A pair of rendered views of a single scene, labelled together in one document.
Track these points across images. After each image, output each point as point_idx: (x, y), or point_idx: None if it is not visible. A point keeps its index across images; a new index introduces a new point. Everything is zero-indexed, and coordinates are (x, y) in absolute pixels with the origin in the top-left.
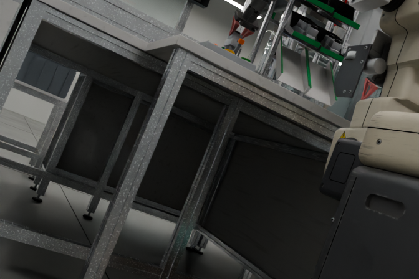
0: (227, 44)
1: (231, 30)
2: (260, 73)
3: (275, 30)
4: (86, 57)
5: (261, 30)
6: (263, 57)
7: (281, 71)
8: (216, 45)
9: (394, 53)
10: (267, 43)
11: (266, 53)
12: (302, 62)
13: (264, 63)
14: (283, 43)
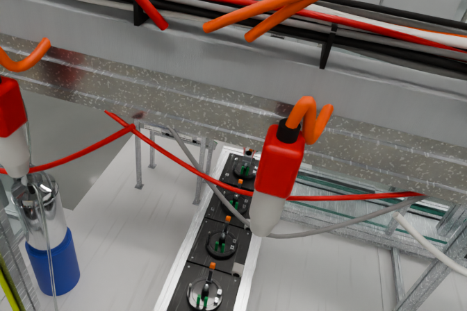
0: (251, 162)
1: (254, 153)
2: (238, 149)
3: (190, 139)
4: None
5: (205, 148)
6: (60, 212)
7: (217, 143)
8: (241, 179)
9: None
10: (55, 196)
11: (60, 204)
12: (185, 134)
13: (63, 214)
14: (46, 173)
